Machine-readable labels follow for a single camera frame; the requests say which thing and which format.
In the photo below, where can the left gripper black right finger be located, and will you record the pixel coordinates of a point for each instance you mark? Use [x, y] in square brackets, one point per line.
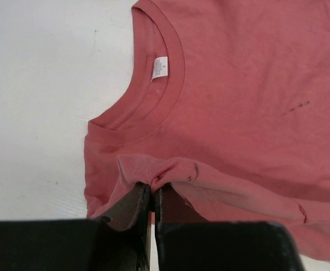
[187, 241]

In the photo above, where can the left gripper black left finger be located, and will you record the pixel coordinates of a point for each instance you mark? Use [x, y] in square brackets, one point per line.
[115, 240]

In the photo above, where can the salmon pink t shirt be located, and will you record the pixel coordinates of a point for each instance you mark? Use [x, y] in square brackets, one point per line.
[229, 102]

